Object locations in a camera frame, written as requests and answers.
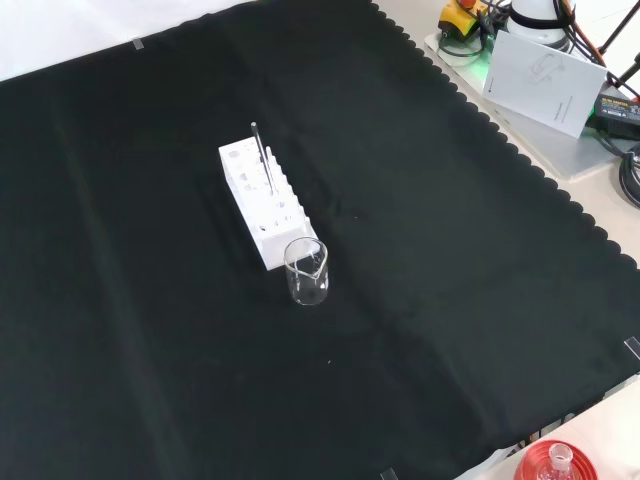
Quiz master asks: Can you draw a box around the red round stand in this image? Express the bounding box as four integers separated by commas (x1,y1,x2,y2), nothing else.
515,438,600,480

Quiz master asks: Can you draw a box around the yellow stop button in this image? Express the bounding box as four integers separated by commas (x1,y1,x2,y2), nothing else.
437,0,495,40

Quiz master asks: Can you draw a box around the grey metal base plate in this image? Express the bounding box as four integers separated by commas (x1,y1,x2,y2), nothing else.
423,28,640,182

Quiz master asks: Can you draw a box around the clear glass rod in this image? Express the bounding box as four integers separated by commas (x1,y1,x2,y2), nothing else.
250,121,277,197

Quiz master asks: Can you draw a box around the white test tube rack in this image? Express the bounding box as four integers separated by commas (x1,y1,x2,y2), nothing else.
217,139,322,273

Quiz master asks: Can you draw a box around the clear glass beaker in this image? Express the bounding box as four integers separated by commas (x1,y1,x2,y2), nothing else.
283,236,331,308

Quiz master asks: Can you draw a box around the black cable bundle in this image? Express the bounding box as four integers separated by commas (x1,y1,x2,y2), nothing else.
617,141,640,210

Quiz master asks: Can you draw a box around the orange cable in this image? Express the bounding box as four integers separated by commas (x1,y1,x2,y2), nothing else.
563,0,607,67

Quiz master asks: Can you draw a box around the black tripod leg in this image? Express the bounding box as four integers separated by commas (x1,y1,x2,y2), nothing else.
596,0,640,56
606,47,640,100

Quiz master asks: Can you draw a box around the black power adapter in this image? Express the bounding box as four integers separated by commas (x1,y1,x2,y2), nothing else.
583,91,640,137

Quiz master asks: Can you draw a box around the black cloth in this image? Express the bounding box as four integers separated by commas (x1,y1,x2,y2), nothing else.
0,0,640,480

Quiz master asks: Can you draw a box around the clear glass flask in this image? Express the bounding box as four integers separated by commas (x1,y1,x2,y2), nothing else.
536,442,577,480

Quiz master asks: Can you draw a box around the white paper booklet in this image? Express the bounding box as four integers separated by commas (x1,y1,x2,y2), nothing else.
481,30,609,140

